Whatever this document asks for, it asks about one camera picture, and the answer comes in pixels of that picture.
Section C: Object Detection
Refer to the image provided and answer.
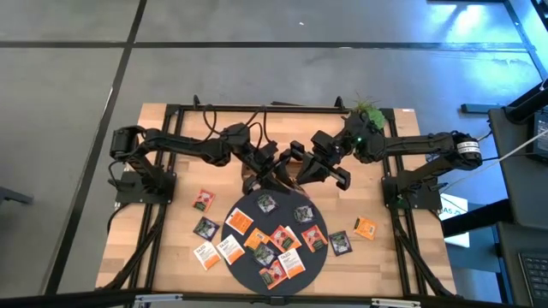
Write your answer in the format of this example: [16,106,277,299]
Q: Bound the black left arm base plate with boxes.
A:
[115,170,177,204]

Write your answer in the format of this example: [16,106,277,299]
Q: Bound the dark side desk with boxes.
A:
[487,106,548,308]

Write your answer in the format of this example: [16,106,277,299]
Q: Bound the black slanted bar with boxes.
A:
[504,79,548,125]

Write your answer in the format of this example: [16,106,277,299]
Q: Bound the silver frame bracket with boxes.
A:
[133,293,184,308]
[370,298,421,308]

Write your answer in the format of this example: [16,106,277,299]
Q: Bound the black diagonal beam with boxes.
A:
[440,198,515,239]

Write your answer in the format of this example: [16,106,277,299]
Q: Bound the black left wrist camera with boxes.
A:
[256,141,279,166]

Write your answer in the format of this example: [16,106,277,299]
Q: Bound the round dark woven placemat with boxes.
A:
[220,189,330,297]

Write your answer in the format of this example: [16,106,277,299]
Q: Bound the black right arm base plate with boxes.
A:
[381,175,442,210]

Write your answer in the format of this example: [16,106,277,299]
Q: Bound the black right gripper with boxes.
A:
[295,154,352,192]

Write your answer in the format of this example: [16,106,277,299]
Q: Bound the black aluminium table frame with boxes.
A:
[0,94,548,308]

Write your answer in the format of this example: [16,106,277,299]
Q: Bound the green blue tea packet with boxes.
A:
[255,192,280,215]

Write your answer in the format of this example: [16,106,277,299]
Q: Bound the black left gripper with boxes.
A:
[242,141,309,198]

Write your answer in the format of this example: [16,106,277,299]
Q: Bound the black keyboard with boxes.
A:
[517,251,548,307]

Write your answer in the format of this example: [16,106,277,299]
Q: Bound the white orange Tazo tea bag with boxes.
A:
[216,234,247,266]
[284,225,303,249]
[193,240,222,271]
[277,248,307,280]
[224,207,255,236]

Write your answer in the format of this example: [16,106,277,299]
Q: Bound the black left camera cable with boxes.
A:
[246,106,276,151]

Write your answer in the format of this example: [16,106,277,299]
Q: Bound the red Ahmad tea bag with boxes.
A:
[301,224,330,253]
[269,225,296,253]
[258,259,289,291]
[191,188,217,214]

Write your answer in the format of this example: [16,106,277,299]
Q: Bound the potted plant in patterned pot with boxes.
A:
[348,96,389,132]

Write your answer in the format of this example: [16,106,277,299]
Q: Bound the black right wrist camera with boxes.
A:
[311,130,343,156]

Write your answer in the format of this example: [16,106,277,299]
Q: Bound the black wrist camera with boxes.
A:
[256,141,279,166]
[311,130,343,156]

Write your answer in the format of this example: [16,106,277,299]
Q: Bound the white cable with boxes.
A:
[440,127,548,193]

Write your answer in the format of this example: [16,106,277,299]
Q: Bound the plain orange tea bag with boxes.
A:
[353,216,378,241]
[243,227,271,252]

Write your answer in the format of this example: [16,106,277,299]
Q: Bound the white paper sign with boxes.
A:
[438,192,471,249]

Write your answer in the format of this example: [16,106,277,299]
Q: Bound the grey floor foot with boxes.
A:
[461,102,503,115]

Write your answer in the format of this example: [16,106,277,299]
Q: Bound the dark purple tea bag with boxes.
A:
[293,204,317,225]
[328,230,354,258]
[251,242,277,269]
[192,216,221,241]

